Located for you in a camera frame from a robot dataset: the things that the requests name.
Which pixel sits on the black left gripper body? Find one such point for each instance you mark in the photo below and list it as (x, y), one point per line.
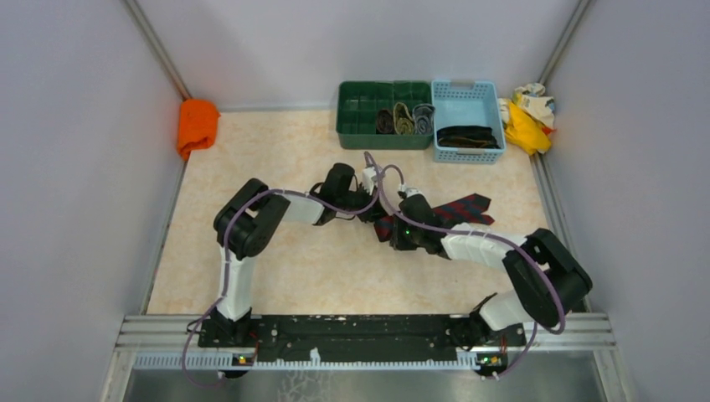
(354, 198)

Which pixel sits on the white patterned crumpled cloth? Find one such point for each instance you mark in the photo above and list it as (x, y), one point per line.
(533, 100)

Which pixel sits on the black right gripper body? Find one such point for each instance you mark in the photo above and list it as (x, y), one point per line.
(406, 237)

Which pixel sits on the red navy striped tie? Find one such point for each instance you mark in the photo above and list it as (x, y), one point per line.
(470, 209)

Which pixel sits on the light blue plastic basket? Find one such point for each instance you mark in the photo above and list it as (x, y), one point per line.
(466, 103)

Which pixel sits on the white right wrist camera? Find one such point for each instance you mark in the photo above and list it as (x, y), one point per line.
(405, 191)

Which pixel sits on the white slotted cable duct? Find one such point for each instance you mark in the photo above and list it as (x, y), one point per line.
(224, 361)

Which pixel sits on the green compartment organizer tray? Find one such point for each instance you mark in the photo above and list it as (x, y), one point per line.
(358, 103)

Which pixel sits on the dark brown rolled tie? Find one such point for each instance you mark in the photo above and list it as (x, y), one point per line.
(384, 122)

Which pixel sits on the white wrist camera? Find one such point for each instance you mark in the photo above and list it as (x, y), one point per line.
(369, 178)
(405, 191)

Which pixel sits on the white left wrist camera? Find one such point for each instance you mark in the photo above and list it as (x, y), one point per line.
(369, 178)

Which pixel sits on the black tie in basket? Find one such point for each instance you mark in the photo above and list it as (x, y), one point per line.
(467, 137)

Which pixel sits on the olive rolled tie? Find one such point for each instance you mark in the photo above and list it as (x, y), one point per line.
(403, 120)

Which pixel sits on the yellow crumpled cloth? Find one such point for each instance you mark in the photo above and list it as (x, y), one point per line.
(523, 131)

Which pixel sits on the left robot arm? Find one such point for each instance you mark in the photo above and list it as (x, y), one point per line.
(247, 223)

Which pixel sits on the orange folded cloth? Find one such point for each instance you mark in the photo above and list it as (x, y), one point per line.
(197, 127)

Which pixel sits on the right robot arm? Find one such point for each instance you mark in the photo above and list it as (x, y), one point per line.
(547, 280)

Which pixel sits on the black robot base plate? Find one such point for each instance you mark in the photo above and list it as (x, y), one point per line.
(357, 338)

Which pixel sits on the grey rolled tie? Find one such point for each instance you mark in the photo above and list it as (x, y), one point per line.
(423, 116)

